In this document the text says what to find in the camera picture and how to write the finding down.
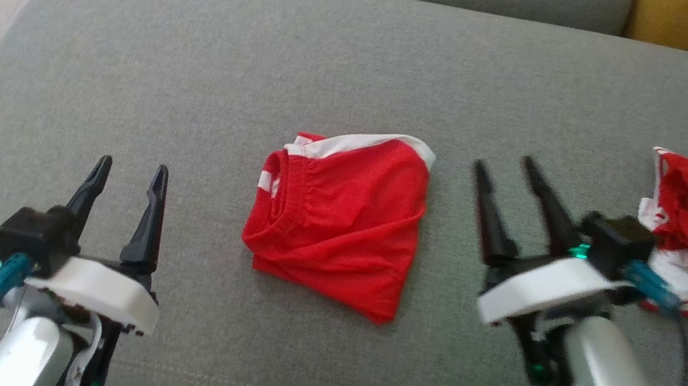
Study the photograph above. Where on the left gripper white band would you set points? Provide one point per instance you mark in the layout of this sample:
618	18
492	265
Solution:
100	292

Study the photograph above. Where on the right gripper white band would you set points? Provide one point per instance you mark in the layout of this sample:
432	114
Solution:
536	289

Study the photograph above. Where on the red shorts with white band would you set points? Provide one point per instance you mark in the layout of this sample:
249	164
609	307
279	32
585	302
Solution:
346	221

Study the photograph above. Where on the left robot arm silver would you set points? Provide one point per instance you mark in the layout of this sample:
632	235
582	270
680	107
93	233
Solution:
28	357

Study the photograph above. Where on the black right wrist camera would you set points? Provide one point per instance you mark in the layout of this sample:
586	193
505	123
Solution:
615	243

